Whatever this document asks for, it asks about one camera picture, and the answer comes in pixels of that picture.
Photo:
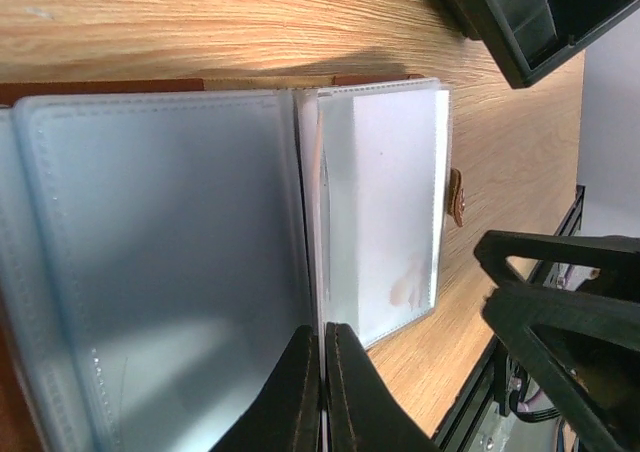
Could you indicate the black metal frame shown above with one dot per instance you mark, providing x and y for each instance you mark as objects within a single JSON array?
[{"x": 486, "y": 390}]

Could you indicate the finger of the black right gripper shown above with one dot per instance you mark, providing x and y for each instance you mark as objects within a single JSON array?
[{"x": 581, "y": 346}]

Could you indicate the white credit card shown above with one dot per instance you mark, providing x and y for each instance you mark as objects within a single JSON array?
[{"x": 402, "y": 158}]

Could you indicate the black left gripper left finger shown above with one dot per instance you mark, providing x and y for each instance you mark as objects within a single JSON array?
[{"x": 285, "y": 416}]

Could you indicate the black plastic bin right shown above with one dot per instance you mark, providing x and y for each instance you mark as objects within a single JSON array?
[{"x": 529, "y": 39}]

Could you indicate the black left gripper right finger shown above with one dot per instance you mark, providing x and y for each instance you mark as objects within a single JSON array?
[{"x": 362, "y": 413}]

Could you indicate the brown leather card holder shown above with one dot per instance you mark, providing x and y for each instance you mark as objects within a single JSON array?
[{"x": 162, "y": 241}]

